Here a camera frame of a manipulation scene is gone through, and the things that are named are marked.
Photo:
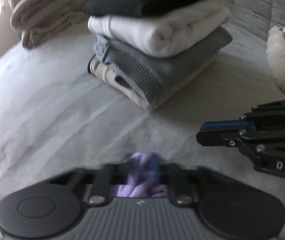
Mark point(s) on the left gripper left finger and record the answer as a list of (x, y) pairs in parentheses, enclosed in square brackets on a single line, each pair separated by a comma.
[(93, 187)]

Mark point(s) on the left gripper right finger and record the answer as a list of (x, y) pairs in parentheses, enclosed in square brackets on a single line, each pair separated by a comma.
[(186, 188)]

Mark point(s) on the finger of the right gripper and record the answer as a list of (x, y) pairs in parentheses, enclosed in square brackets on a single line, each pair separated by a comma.
[(225, 137), (222, 125)]

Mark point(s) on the purple t-shirt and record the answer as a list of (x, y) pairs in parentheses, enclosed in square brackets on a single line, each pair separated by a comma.
[(142, 177)]

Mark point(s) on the grey bed sheet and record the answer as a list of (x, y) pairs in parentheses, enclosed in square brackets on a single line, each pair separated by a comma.
[(54, 116)]

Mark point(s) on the grey folded sweater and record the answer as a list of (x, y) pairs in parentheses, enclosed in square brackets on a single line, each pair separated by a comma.
[(150, 77)]

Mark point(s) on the beige folded garment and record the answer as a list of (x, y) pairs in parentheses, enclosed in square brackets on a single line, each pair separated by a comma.
[(108, 76)]

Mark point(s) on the white folded garment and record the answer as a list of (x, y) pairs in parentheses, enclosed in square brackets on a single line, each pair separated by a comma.
[(167, 35)]

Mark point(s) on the folded pink white quilt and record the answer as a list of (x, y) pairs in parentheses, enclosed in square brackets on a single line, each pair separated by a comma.
[(38, 20)]

